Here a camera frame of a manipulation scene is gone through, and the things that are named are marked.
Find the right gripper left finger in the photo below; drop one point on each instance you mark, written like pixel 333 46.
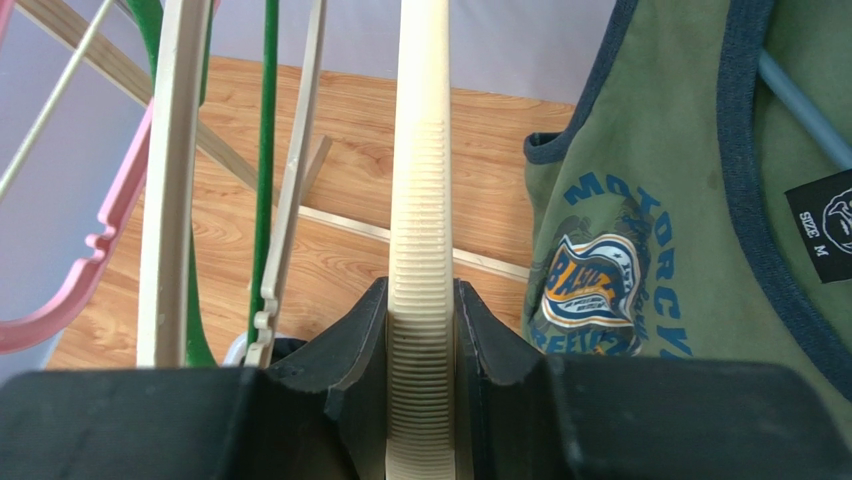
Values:
pixel 319 413

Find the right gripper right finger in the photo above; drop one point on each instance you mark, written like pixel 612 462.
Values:
pixel 522 414

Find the light wooden hanger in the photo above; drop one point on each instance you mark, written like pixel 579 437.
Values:
pixel 420 323

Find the olive green tank top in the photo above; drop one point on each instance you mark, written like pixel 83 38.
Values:
pixel 685 212

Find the pink plastic hanger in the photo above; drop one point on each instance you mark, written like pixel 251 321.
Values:
pixel 85 273

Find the beige wooden hanger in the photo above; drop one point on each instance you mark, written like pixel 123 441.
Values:
pixel 165 254

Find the teal plastic hanger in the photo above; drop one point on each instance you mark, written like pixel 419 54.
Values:
pixel 821 130

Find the green plastic hanger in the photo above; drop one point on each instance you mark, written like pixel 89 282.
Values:
pixel 149 16

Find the cream plastic hanger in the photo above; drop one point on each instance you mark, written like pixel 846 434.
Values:
pixel 21 155

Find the white plastic basket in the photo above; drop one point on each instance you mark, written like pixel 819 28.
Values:
pixel 283 346

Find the wooden clothes rack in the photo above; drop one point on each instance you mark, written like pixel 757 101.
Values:
pixel 200 140

